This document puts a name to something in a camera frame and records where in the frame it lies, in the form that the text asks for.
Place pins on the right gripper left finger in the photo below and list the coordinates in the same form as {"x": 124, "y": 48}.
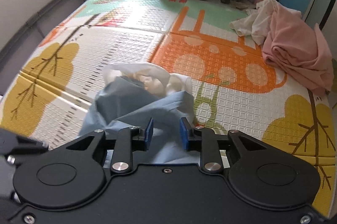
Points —
{"x": 127, "y": 141}

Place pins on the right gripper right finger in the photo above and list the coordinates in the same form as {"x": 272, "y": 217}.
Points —
{"x": 204, "y": 141}

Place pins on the light blue shirt white collar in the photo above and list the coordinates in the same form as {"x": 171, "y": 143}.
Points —
{"x": 134, "y": 93}

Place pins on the colourful foam play mat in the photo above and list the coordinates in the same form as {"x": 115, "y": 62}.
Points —
{"x": 169, "y": 46}

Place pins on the white crumpled cloth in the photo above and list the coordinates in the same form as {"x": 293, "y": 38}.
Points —
{"x": 257, "y": 23}

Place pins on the pink folded cloth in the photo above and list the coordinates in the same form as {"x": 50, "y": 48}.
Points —
{"x": 299, "y": 50}

